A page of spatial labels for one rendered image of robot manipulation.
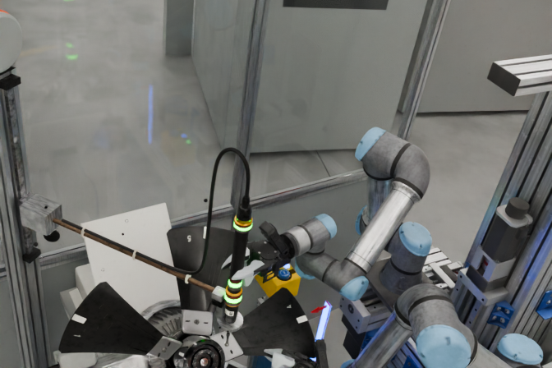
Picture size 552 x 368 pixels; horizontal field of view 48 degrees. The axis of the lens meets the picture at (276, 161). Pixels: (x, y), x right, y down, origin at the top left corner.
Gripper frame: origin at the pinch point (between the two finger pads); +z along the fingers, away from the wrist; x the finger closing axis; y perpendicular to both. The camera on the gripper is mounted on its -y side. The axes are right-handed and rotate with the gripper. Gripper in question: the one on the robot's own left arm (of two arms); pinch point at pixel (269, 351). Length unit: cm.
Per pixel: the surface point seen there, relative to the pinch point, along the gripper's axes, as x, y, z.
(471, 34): 82, -388, -19
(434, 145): 155, -327, -19
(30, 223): -20, 3, 74
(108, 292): -26.3, 17.6, 37.5
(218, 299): -19.4, 3.3, 14.6
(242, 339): -1.6, 0.6, 8.0
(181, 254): -19.9, -5.5, 30.5
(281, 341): 0.0, -4.7, -1.7
